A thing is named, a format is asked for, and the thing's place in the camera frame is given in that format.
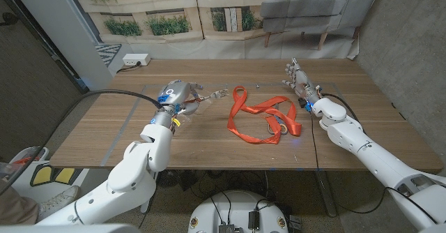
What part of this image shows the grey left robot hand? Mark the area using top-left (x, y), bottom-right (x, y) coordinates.
top-left (151, 80), bottom-right (205, 128)

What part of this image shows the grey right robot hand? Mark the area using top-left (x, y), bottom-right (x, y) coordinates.
top-left (281, 57), bottom-right (321, 105)

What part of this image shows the red-handled metal fork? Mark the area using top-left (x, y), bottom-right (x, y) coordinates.
top-left (184, 89), bottom-right (230, 105)

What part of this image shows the clear plastic clamshell container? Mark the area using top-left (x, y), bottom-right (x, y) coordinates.
top-left (174, 86), bottom-right (214, 122)

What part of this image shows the white power strip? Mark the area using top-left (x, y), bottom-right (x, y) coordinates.
top-left (122, 53), bottom-right (152, 67)

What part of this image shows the black fan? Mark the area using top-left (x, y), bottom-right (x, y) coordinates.
top-left (156, 170), bottom-right (182, 188)

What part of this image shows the printed garden backdrop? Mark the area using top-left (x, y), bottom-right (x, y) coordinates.
top-left (68, 0), bottom-right (386, 60)

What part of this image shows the dark table leg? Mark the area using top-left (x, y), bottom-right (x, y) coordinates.
top-left (315, 170), bottom-right (338, 217)

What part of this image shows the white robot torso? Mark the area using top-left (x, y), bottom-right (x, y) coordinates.
top-left (187, 190), bottom-right (290, 233)

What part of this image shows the white plastic bin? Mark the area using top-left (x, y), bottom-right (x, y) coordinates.
top-left (8, 145), bottom-right (49, 173)

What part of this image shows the white sneaker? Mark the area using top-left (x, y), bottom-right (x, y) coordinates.
top-left (36, 185), bottom-right (80, 223)

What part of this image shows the person's brown trouser leg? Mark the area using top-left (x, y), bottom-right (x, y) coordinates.
top-left (0, 179), bottom-right (39, 226)

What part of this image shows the thick black cable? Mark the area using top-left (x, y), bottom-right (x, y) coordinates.
top-left (0, 89), bottom-right (164, 195)
top-left (320, 92), bottom-right (367, 133)

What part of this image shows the black power cord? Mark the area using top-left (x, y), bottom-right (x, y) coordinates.
top-left (116, 62), bottom-right (142, 74)

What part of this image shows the thin black cable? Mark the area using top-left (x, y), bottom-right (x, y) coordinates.
top-left (137, 172), bottom-right (157, 230)
top-left (309, 112), bottom-right (438, 225)

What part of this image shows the red fabric strap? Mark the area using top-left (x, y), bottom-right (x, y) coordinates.
top-left (226, 85), bottom-right (302, 145)

